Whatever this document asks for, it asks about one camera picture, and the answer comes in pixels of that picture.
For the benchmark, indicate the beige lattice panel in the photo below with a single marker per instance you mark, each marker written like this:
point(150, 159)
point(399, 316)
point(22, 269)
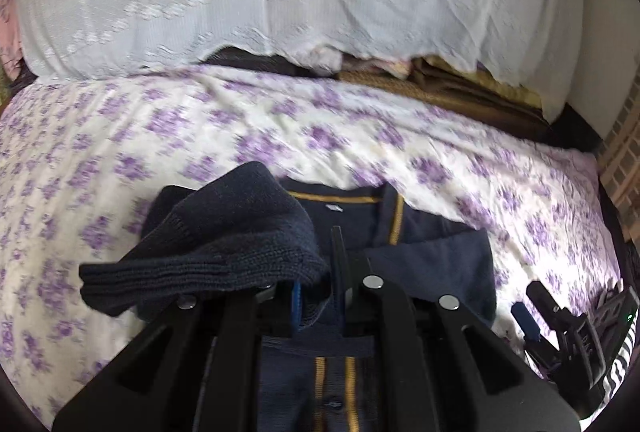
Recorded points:
point(622, 161)

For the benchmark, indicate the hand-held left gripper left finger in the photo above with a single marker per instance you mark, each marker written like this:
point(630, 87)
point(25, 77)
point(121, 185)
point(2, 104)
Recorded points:
point(296, 308)

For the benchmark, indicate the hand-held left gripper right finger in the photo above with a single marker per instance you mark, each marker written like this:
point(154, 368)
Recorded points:
point(340, 294)

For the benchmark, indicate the purple floral bedsheet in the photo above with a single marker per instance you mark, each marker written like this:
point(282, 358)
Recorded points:
point(250, 131)

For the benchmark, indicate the black white striped cloth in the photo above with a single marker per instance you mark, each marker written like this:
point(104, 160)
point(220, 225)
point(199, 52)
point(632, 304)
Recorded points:
point(617, 372)

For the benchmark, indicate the pink floral cloth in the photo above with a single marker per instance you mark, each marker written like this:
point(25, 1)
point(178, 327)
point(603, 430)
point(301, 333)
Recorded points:
point(9, 26)

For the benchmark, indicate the navy knit cardigan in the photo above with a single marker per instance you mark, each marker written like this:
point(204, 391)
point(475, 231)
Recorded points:
point(235, 232)

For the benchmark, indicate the pale pink folded cloth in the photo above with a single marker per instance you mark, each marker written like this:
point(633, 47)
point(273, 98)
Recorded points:
point(330, 57)

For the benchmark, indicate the brown folded blanket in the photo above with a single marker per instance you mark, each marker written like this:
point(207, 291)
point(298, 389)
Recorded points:
point(450, 96)

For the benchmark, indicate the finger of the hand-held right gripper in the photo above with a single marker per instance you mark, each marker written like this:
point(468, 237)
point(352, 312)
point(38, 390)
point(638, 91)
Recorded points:
point(526, 323)
point(547, 304)

